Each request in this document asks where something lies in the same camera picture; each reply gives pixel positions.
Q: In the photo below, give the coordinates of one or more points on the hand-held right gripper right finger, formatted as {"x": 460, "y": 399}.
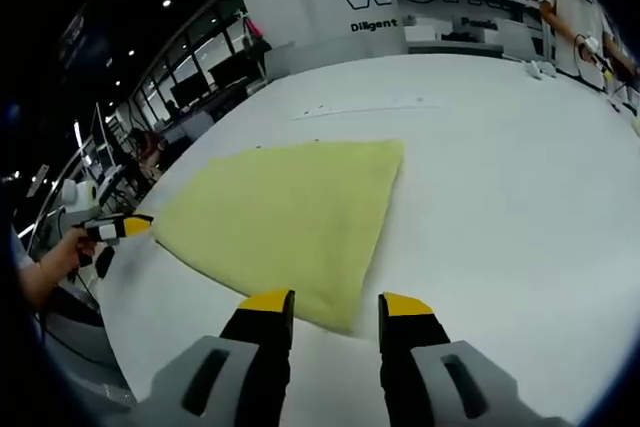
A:
{"x": 480, "y": 387}

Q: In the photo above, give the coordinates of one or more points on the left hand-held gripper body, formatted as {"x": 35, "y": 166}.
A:
{"x": 80, "y": 199}

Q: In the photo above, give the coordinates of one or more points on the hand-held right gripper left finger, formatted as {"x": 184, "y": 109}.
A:
{"x": 200, "y": 382}

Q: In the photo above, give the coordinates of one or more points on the yellow garment with dark sleeves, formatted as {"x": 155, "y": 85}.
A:
{"x": 280, "y": 217}

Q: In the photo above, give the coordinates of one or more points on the grey storage shelf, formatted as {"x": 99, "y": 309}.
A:
{"x": 450, "y": 49}

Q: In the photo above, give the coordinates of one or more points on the small white table object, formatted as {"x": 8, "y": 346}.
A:
{"x": 537, "y": 69}

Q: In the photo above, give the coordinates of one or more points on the black desk monitor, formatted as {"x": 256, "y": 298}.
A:
{"x": 227, "y": 72}
{"x": 189, "y": 89}

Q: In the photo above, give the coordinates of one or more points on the black oval object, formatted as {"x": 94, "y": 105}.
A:
{"x": 105, "y": 263}

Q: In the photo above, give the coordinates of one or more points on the person's left hand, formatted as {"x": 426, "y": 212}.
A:
{"x": 75, "y": 249}

